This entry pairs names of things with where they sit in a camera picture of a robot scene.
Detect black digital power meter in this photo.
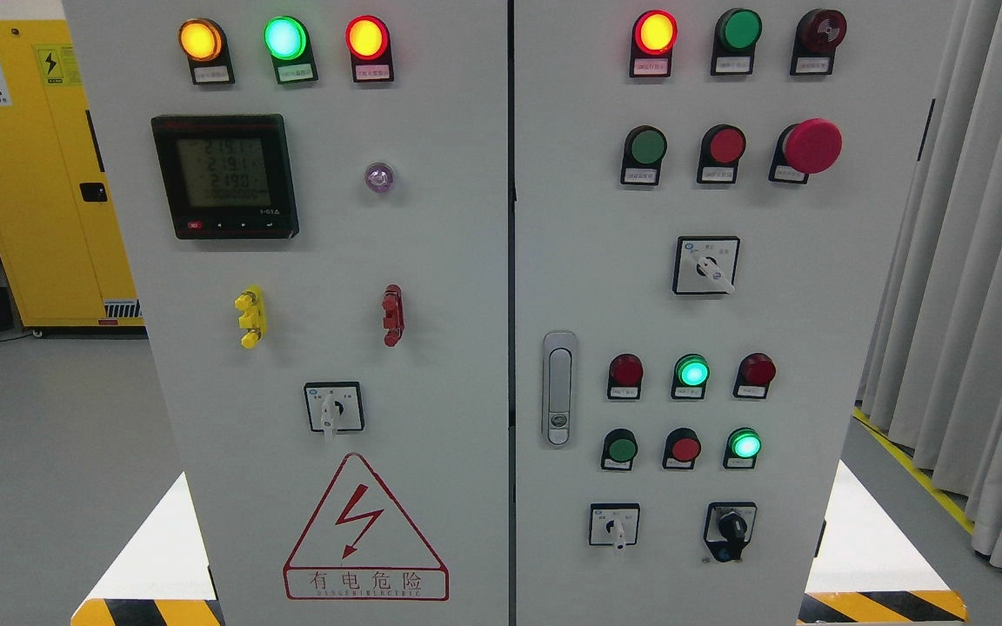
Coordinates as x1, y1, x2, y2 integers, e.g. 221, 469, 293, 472
150, 112, 301, 239

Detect small clear panel lamp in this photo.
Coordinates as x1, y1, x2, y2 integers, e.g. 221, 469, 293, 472
364, 162, 395, 194

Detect red electric danger sticker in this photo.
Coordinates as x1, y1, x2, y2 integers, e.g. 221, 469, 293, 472
283, 453, 450, 602

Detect green lit indicator middle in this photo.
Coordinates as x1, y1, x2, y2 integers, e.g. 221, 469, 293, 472
671, 353, 711, 401

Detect white platform with hazard stripes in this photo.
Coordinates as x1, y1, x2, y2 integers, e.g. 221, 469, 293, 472
70, 475, 224, 625

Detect white selector switch right door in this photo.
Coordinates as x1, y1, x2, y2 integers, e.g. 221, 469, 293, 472
671, 236, 741, 296

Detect black knob selector switch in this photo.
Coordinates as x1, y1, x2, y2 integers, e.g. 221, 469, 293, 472
703, 502, 757, 563

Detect dark red indicator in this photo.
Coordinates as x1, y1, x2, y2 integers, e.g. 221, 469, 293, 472
734, 352, 777, 400
607, 353, 645, 402

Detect red push button lower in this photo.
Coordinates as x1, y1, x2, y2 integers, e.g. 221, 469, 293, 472
663, 428, 701, 470

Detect dark red indicator right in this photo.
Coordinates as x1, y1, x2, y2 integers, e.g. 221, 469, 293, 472
734, 352, 777, 400

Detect white rotary light switch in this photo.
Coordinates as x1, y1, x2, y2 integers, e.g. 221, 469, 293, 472
304, 382, 366, 441

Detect dark red indicator left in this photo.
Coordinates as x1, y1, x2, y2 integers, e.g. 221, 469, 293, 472
607, 353, 645, 402

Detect green unlit indicator top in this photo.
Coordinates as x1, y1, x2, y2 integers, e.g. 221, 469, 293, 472
709, 7, 762, 77

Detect grey electrical control cabinet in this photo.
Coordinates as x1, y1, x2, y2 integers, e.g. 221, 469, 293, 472
63, 1, 959, 625

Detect red push button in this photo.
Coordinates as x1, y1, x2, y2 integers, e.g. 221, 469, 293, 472
696, 123, 746, 185
663, 428, 701, 470

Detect red emergency stop mushroom button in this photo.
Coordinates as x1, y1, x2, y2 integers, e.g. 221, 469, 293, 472
768, 118, 843, 183

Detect red push button upper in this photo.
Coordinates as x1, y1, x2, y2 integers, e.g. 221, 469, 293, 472
696, 123, 746, 185

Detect green push button upper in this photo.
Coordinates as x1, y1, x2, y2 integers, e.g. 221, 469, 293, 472
619, 124, 667, 186

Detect orange indicator light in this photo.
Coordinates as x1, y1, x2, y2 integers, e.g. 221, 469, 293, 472
178, 17, 235, 84

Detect red-orange indicator light right door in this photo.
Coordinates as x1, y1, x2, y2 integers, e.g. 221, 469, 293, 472
629, 10, 678, 78

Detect yellow terminal post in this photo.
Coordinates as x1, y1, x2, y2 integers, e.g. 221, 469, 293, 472
234, 284, 267, 350

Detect green lit push button lower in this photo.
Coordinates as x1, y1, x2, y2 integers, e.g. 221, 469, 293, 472
721, 427, 762, 470

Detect silver door lock handle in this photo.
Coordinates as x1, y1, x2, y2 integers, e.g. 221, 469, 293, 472
541, 331, 578, 448

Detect green lit indicator light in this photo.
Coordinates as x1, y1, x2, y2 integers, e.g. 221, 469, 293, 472
263, 16, 318, 84

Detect red-orange indicator light left door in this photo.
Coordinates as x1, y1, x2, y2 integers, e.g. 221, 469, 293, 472
344, 15, 395, 83

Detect yellow safety storage cabinet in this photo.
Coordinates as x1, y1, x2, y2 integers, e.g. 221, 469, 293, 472
0, 20, 144, 330

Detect dark red buzzer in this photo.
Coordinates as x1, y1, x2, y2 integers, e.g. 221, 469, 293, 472
790, 8, 848, 77

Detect white small selector switch bottom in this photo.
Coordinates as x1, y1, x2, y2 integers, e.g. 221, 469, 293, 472
587, 503, 641, 550

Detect red-orange indicator light door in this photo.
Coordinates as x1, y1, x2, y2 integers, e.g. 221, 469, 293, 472
629, 10, 678, 78
344, 15, 395, 83

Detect red terminal post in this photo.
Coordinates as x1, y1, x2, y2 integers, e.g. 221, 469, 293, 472
381, 284, 405, 346

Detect grey curtain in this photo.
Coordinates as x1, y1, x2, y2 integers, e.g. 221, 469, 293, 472
858, 1, 1002, 568

